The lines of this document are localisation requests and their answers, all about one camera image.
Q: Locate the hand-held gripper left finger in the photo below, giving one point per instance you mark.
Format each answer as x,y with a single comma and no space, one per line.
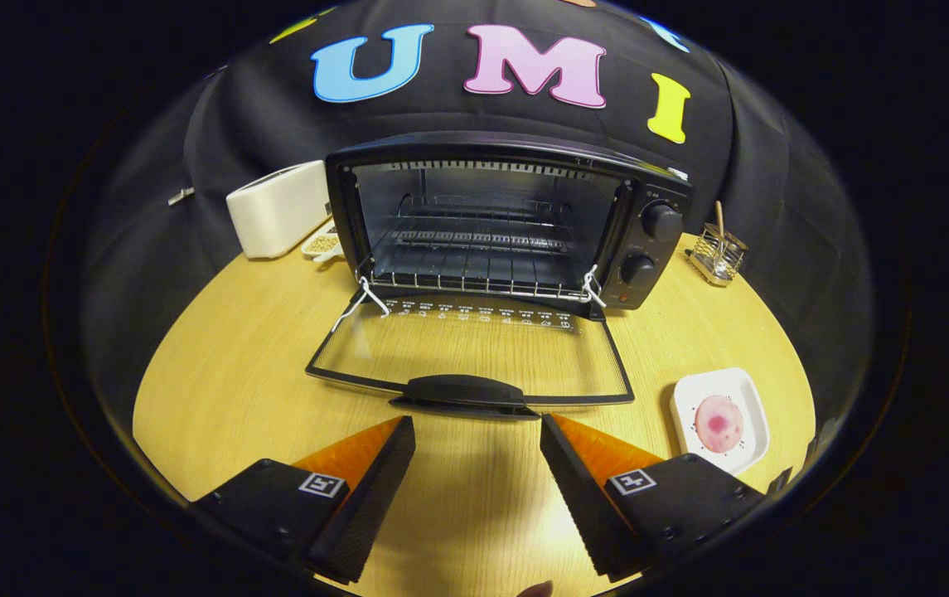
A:
370,506

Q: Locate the wooden stick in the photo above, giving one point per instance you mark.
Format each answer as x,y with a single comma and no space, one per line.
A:
720,217

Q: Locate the small dish of beans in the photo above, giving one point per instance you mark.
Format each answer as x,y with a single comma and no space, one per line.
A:
322,244

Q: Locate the black backdrop cloth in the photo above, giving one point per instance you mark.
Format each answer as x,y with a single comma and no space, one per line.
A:
234,133

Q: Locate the small cloth clip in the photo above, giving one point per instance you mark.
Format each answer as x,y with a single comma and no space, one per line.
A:
180,196

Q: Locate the white square plate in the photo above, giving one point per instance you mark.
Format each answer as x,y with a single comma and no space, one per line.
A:
752,398

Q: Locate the pink ham slice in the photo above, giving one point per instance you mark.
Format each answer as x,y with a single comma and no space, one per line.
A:
719,423

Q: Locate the black toaster oven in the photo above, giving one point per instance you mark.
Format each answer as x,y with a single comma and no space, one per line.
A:
648,245

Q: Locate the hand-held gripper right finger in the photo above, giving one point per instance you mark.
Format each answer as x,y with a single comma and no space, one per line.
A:
582,506

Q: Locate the white bread toaster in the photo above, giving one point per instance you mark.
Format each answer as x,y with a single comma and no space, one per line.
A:
275,211

